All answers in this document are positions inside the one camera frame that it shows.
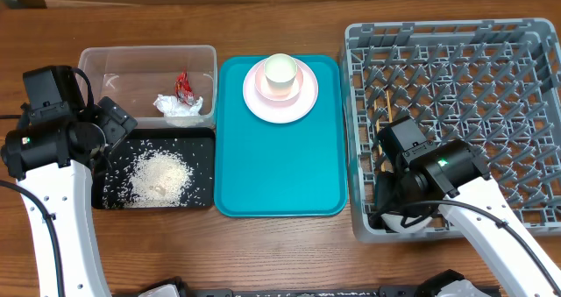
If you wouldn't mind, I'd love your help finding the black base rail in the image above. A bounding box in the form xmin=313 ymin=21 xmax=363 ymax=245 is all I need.
xmin=113 ymin=270 xmax=501 ymax=297

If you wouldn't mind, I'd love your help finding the black rectangular tray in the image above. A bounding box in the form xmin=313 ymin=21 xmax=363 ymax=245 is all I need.
xmin=90 ymin=127 xmax=217 ymax=210

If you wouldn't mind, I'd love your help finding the white cup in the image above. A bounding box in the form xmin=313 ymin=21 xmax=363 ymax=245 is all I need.
xmin=264 ymin=53 xmax=298 ymax=95

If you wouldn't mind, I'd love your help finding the pink shallow bowl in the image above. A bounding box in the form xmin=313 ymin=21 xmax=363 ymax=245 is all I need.
xmin=255 ymin=61 xmax=303 ymax=102

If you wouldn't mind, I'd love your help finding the grey dishwasher rack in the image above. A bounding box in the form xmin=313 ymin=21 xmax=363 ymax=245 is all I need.
xmin=340 ymin=18 xmax=560 ymax=243

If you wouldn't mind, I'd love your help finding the pile of rice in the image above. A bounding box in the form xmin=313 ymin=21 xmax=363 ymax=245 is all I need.
xmin=103 ymin=138 xmax=214 ymax=209

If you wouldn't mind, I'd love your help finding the white napkin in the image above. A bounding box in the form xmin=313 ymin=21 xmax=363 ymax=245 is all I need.
xmin=153 ymin=95 xmax=203 ymax=117

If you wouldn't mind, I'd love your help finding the grey bowl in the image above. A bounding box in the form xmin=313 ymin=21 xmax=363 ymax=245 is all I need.
xmin=381 ymin=214 xmax=433 ymax=234

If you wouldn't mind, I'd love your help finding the clear plastic storage bin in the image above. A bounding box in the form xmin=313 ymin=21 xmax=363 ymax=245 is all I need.
xmin=78 ymin=45 xmax=218 ymax=129

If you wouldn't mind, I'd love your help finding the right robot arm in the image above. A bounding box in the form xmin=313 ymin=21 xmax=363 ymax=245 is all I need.
xmin=372 ymin=139 xmax=560 ymax=296

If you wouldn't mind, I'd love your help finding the red snack wrapper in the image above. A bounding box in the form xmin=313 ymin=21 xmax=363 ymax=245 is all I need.
xmin=174 ymin=71 xmax=195 ymax=106

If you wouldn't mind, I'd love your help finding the white round plate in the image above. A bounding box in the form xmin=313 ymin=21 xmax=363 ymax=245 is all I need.
xmin=243 ymin=59 xmax=319 ymax=124

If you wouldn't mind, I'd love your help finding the teal serving tray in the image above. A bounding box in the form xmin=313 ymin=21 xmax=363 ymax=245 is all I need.
xmin=214 ymin=54 xmax=348 ymax=217

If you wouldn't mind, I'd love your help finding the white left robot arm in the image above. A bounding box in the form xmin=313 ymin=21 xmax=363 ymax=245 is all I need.
xmin=1 ymin=97 xmax=137 ymax=296

